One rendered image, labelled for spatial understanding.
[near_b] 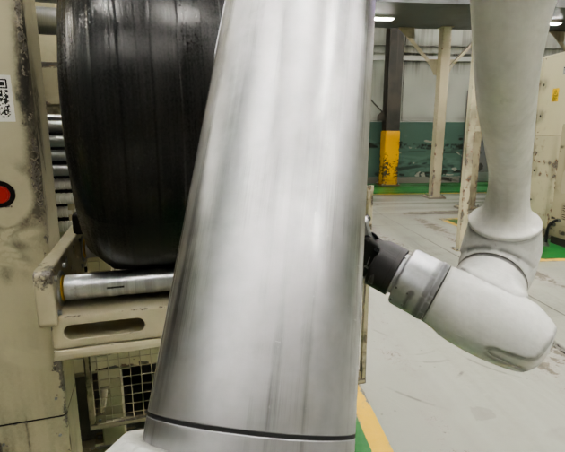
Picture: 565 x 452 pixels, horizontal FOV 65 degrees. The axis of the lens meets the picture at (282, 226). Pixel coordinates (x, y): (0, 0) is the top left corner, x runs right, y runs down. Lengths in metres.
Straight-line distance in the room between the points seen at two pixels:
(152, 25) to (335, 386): 0.58
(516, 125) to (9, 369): 0.92
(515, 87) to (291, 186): 0.34
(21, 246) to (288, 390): 0.77
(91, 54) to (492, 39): 0.48
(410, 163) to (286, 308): 10.75
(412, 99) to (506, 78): 10.50
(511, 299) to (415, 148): 10.34
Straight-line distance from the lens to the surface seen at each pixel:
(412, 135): 10.90
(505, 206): 0.71
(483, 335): 0.64
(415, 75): 11.05
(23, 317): 0.96
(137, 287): 0.84
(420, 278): 0.64
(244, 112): 0.23
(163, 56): 0.67
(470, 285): 0.64
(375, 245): 0.66
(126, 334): 0.84
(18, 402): 1.04
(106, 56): 0.67
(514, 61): 0.49
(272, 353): 0.19
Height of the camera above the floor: 1.16
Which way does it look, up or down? 12 degrees down
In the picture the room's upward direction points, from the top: straight up
